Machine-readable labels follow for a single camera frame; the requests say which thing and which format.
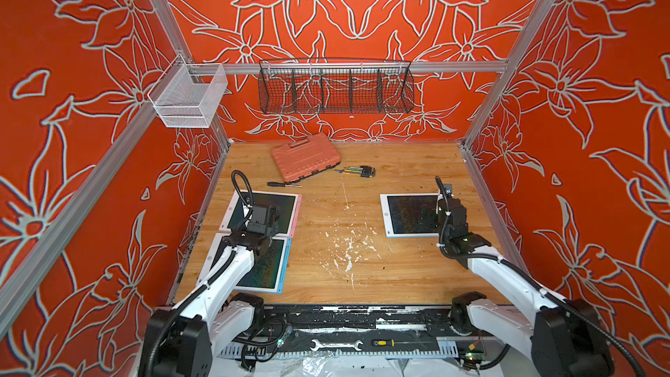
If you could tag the clear plastic wall bin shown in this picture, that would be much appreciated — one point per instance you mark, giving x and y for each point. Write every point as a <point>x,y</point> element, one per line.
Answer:
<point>188,95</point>

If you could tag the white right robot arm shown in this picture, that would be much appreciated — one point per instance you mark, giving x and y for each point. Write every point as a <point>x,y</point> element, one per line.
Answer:
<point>560,337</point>

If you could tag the black wire wall basket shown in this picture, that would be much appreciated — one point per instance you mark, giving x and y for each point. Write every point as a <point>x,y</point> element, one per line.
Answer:
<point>312,86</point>

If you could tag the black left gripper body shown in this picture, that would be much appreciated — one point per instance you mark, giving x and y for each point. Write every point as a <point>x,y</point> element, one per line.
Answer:
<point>273,229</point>

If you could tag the blue framed tablet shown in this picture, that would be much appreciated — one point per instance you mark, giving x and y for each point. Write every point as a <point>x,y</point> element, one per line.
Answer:
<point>411,215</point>
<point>267,274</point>

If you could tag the pink framed writing tablet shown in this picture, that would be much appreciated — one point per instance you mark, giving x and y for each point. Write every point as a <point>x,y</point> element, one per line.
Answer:
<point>287,206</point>

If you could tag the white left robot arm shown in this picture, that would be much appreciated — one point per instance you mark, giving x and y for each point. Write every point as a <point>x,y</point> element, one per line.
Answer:
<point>184,340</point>

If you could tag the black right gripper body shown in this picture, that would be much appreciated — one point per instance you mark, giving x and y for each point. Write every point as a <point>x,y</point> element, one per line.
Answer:
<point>454,212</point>

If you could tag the yellow handled screwdriver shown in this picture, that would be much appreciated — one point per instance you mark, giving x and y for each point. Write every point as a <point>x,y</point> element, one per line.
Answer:
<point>397,343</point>

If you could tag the black handled small screwdriver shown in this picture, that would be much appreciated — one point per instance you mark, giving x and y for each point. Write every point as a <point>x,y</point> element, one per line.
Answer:
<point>283,185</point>

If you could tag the red plastic tool case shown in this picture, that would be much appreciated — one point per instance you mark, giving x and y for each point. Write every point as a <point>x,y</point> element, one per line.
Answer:
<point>301,159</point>

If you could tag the blue framed front tablet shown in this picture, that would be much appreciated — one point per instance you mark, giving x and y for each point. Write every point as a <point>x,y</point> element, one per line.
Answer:
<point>267,274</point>

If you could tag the silver open-end wrench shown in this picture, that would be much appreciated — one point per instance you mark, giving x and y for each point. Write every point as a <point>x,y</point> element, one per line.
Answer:
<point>322,345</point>

